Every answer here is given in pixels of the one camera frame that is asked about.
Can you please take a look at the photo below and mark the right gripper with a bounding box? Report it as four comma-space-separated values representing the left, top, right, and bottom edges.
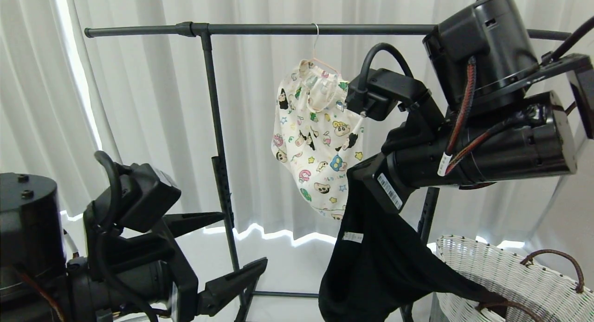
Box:
350, 91, 578, 214

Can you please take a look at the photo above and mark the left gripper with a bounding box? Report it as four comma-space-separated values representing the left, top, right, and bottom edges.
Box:
70, 212, 268, 322

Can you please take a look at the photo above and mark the cream printed garment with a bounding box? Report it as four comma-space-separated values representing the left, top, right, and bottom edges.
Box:
271, 58, 365, 220

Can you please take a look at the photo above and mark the black garment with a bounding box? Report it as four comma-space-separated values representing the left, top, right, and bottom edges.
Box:
318, 167, 509, 322

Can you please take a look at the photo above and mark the pink clothes hanger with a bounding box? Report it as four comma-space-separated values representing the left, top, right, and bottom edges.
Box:
312, 24, 342, 77

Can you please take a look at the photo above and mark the white laundry basket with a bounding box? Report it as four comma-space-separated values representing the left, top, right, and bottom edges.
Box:
429, 235, 594, 322

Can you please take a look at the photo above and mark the black clothes rack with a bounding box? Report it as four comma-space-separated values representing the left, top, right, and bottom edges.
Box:
84, 21, 571, 322

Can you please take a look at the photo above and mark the white curtain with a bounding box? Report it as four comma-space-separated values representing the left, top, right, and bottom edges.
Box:
0, 0, 594, 248

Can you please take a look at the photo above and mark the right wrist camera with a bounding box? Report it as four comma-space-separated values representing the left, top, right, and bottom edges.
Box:
346, 68, 448, 148

